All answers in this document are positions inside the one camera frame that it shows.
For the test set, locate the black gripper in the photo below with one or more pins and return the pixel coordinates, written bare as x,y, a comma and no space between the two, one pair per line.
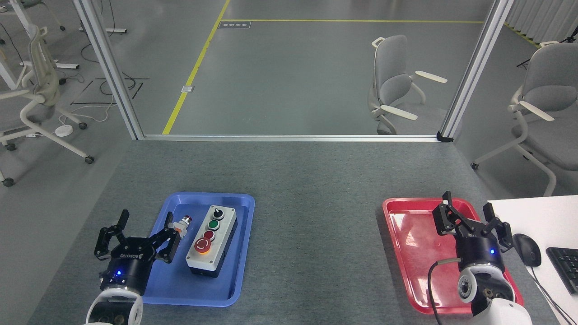
128,268
476,250

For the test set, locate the white control box with buttons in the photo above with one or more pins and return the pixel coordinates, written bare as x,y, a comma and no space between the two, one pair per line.
222,234

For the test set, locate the black computer mouse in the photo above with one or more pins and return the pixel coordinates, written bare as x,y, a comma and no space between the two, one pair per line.
527,250

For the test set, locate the red plastic tray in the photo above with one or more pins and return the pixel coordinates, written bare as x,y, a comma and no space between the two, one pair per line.
420,266

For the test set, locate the white side desk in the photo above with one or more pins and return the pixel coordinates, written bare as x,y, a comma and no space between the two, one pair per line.
542,216

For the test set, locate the black keyboard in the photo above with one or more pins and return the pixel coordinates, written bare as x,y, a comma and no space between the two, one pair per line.
566,268

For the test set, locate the blue plastic tray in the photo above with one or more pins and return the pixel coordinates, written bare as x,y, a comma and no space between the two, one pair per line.
235,289

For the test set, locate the white round floor device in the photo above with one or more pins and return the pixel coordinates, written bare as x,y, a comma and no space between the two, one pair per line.
63,130

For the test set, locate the silver floor socket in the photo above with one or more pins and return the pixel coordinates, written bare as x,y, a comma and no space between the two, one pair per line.
188,89

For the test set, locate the white desk foot bar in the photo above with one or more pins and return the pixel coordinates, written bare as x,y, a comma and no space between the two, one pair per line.
67,66

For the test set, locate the white curtain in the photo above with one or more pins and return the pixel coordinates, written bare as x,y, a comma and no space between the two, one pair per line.
542,18

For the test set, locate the dark floor label plate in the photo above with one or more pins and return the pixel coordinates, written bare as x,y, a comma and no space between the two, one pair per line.
234,25

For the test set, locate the red push button switch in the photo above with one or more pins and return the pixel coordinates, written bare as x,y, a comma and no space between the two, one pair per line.
183,225

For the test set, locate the black corner bracket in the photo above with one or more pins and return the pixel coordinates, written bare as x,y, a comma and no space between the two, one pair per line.
445,136

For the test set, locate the silver aluminium post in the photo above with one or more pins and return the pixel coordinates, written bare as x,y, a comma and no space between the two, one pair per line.
110,67
476,67

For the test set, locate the silver aluminium rail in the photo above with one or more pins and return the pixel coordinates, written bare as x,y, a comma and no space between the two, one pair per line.
289,137

